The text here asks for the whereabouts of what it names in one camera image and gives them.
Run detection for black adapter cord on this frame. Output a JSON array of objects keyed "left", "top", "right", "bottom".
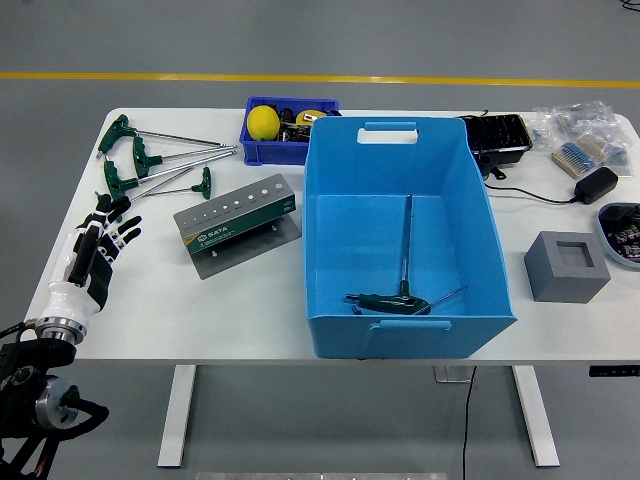
[{"left": 483, "top": 184, "right": 579, "bottom": 205}]

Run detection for blue resistor strip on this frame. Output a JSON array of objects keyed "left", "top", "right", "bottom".
[{"left": 551, "top": 134, "right": 609, "bottom": 179}]

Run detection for grey foam block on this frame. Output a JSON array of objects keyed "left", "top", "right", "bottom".
[{"left": 523, "top": 230, "right": 613, "bottom": 304}]

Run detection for small blue parts bin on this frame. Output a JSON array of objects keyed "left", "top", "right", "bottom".
[{"left": 239, "top": 96, "right": 342, "bottom": 166}]

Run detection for white table leg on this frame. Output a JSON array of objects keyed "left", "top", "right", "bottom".
[
  {"left": 157, "top": 364, "right": 197, "bottom": 469},
  {"left": 512, "top": 365, "right": 560, "bottom": 469}
]

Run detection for short green T-handle hex wrench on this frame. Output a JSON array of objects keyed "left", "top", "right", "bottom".
[{"left": 133, "top": 166, "right": 213, "bottom": 200}]

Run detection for green silver wrench stand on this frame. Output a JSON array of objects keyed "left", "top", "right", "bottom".
[{"left": 172, "top": 173, "right": 303, "bottom": 281}]

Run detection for large blue plastic box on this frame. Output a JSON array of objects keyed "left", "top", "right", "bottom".
[{"left": 302, "top": 115, "right": 518, "bottom": 360}]

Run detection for black plastic tray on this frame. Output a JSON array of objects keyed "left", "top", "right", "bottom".
[{"left": 457, "top": 113, "right": 534, "bottom": 180}]

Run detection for large green T-handle hex wrench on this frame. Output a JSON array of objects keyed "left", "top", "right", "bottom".
[{"left": 344, "top": 193, "right": 433, "bottom": 316}]

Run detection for oval grey dish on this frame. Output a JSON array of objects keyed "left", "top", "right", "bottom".
[{"left": 597, "top": 202, "right": 640, "bottom": 271}]

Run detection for grey table foot plate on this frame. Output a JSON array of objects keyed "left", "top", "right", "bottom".
[{"left": 433, "top": 365, "right": 476, "bottom": 384}]

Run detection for black power adapter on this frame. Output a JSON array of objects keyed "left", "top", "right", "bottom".
[{"left": 573, "top": 166, "right": 620, "bottom": 205}]

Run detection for small green T-handle hex wrench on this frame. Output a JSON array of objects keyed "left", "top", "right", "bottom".
[{"left": 409, "top": 284, "right": 470, "bottom": 317}]

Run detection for clear plastic parts bags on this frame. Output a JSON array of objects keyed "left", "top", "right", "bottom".
[{"left": 530, "top": 99, "right": 632, "bottom": 169}]

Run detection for black floor cable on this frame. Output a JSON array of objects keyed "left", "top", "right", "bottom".
[{"left": 459, "top": 365, "right": 479, "bottom": 480}]

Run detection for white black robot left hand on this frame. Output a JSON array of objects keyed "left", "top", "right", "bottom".
[{"left": 38, "top": 192, "right": 144, "bottom": 327}]

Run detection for yellow lemon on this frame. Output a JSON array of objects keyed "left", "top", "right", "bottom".
[{"left": 248, "top": 104, "right": 280, "bottom": 141}]

